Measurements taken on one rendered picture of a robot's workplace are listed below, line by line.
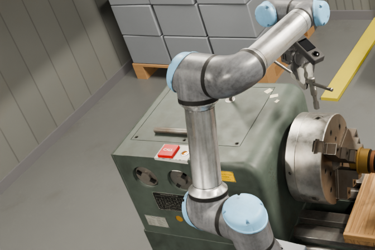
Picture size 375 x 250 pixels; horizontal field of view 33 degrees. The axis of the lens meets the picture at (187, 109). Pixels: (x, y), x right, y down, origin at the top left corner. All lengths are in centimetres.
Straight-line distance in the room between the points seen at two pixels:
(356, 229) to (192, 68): 90
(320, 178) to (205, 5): 270
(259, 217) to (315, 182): 42
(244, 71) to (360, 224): 86
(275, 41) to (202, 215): 53
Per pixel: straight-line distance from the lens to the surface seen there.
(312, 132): 213
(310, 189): 215
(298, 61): 211
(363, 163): 217
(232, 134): 218
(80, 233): 411
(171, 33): 495
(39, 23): 495
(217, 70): 163
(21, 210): 458
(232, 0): 446
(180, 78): 170
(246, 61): 165
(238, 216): 176
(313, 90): 213
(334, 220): 234
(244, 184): 209
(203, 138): 175
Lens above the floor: 250
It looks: 31 degrees down
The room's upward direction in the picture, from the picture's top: 20 degrees counter-clockwise
